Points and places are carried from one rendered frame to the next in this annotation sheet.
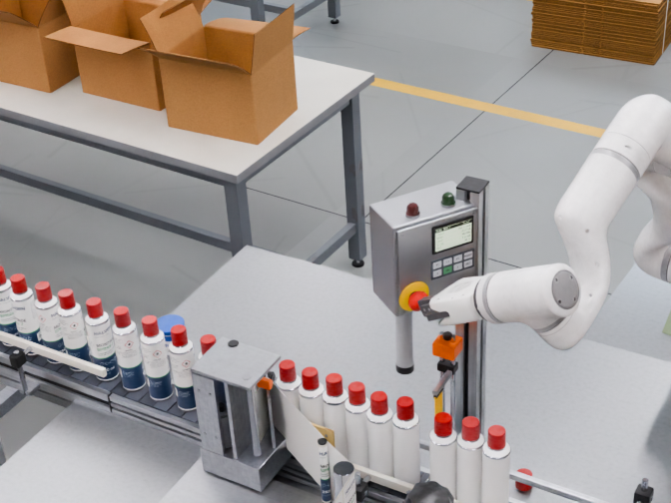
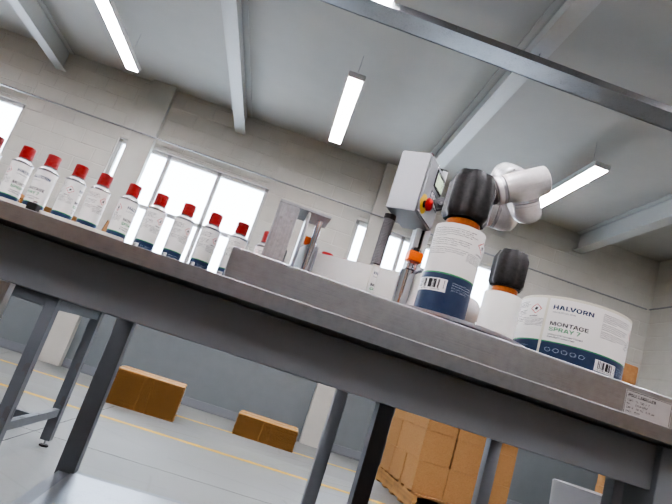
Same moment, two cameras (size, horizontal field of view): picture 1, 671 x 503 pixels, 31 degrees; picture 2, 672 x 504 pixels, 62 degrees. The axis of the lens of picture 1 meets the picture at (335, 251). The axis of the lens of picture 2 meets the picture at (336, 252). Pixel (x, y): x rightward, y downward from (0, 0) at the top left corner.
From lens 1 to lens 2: 2.19 m
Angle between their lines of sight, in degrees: 59
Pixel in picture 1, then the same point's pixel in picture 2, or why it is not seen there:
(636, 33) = (167, 402)
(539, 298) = (545, 173)
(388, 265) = (417, 178)
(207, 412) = (279, 238)
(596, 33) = (145, 399)
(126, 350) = (155, 225)
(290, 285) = not seen: hidden behind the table
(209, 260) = not seen: outside the picture
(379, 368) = not seen: hidden behind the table
